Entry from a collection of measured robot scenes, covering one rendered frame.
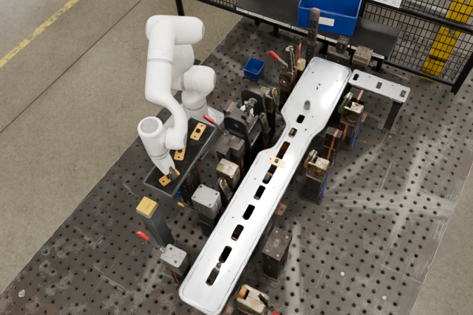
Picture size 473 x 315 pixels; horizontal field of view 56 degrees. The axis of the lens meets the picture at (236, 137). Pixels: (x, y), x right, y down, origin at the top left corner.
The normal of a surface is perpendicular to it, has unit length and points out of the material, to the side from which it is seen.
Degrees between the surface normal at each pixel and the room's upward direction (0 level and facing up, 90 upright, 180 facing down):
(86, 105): 0
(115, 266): 0
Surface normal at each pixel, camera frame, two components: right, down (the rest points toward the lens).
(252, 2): -0.05, -0.54
